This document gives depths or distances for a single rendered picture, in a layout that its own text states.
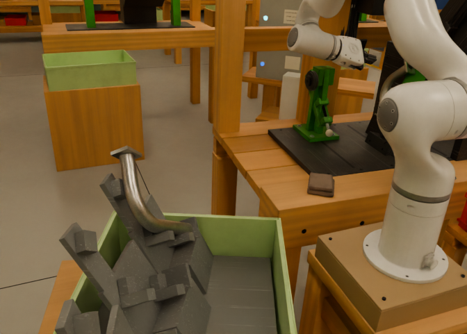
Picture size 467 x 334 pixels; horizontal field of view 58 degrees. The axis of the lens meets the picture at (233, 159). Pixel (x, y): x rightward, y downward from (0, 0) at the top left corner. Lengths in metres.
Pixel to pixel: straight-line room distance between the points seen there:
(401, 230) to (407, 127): 0.26
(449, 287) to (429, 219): 0.16
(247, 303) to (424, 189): 0.45
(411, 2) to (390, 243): 0.51
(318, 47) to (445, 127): 0.64
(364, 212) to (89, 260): 0.87
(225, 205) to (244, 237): 0.82
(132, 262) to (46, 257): 1.74
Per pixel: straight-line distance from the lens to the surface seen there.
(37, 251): 2.64
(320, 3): 1.30
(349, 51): 1.49
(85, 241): 0.74
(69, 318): 0.57
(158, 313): 0.89
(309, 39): 1.39
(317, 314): 1.22
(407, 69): 1.65
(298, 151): 1.56
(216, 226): 1.06
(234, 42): 1.62
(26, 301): 2.36
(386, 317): 0.98
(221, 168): 1.78
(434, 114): 0.85
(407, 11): 0.96
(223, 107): 1.67
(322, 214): 1.29
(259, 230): 1.07
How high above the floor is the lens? 1.55
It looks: 27 degrees down
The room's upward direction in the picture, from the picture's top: 3 degrees clockwise
